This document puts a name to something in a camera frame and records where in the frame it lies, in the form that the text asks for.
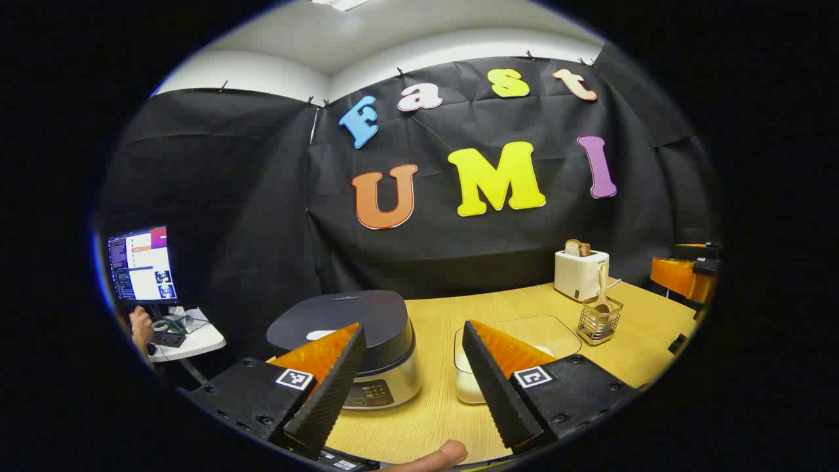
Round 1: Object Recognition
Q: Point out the white rice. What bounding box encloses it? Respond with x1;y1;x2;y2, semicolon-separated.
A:
457;346;558;402

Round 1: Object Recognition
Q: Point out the clear plastic rice container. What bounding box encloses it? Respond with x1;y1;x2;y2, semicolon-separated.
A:
454;315;582;405

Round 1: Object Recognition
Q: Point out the black silver rice cooker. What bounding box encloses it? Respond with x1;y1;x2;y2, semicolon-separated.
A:
265;290;423;412

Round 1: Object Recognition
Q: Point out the computer monitor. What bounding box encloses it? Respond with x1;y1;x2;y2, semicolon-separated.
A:
107;225;179;305

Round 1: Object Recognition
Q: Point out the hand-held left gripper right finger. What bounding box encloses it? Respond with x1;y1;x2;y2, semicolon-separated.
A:
462;319;640;454

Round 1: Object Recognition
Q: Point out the black backdrop cloth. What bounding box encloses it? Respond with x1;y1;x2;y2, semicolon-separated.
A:
98;41;722;387

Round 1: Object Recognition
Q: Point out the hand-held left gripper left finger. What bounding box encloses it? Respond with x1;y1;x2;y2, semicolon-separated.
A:
185;321;368;461

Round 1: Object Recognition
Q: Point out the wooden spoon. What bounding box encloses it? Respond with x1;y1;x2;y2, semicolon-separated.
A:
592;262;614;315

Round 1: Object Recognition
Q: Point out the white side table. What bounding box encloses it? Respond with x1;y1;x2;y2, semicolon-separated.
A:
146;305;227;387

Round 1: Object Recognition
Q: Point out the metal wire chopstick holder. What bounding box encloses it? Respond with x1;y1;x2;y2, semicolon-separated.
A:
577;296;624;346

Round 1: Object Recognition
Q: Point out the white toaster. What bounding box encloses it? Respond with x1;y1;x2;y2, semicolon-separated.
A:
554;249;610;302

